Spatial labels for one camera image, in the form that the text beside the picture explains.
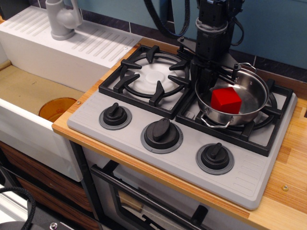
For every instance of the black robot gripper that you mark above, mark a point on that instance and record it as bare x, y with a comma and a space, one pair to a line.
209, 56

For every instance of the red wooden cube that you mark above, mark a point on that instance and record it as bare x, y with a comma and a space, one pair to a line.
226, 100

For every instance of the stainless steel pan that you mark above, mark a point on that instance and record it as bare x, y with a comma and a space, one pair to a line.
253, 92

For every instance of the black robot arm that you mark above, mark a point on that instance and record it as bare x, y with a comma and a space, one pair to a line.
217, 13

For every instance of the grey toy stove top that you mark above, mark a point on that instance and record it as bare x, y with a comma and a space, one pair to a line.
243, 185

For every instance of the black middle stove knob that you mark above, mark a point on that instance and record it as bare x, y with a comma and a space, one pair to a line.
162, 136

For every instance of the black stove knob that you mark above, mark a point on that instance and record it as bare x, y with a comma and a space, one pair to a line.
162, 136
115, 117
215, 159

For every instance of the black right stove knob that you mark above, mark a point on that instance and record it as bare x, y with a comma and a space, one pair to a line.
215, 159

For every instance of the black left stove knob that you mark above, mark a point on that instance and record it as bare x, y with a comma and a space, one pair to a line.
115, 117

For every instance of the black left burner grate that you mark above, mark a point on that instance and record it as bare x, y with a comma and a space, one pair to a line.
150, 82

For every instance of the black burner grate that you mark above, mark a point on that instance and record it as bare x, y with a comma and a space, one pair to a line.
262, 135
150, 82

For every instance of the black right burner grate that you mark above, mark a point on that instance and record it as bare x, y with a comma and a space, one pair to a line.
262, 135

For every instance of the toy oven door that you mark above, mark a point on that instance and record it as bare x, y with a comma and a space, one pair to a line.
137, 216

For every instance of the grey toy faucet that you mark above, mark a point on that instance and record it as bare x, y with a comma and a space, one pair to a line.
63, 22

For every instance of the orange plastic plate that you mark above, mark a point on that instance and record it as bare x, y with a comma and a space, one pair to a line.
54, 109

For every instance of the white toy sink unit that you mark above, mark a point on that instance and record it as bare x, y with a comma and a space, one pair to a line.
35, 69

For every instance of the wooden drawer front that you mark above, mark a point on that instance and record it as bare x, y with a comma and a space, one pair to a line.
54, 192

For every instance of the black oven door handle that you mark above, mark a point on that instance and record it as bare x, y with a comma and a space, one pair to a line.
106, 174

